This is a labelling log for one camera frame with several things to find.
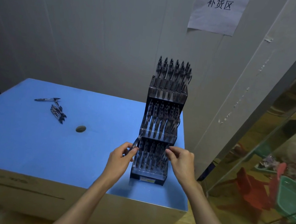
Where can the small round metal disc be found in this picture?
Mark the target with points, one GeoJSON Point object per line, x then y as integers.
{"type": "Point", "coordinates": [80, 129]}

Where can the person's left hand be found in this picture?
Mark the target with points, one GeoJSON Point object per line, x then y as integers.
{"type": "Point", "coordinates": [116, 164]}

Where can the cluster of grey pens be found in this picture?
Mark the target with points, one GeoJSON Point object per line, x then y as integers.
{"type": "Point", "coordinates": [171, 69]}

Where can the blue table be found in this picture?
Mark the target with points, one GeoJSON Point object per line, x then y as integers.
{"type": "Point", "coordinates": [48, 145]}

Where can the person's left forearm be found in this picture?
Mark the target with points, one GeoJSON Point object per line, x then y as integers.
{"type": "Point", "coordinates": [78, 208]}

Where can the red plastic stool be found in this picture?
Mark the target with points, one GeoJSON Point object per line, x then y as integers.
{"type": "Point", "coordinates": [252, 191]}

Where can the white paper wall sign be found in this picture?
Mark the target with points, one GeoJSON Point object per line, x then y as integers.
{"type": "Point", "coordinates": [217, 21]}

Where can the pile of black pens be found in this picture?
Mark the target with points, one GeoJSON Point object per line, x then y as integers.
{"type": "Point", "coordinates": [56, 116]}

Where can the person's right hand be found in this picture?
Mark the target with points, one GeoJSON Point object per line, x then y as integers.
{"type": "Point", "coordinates": [184, 165]}

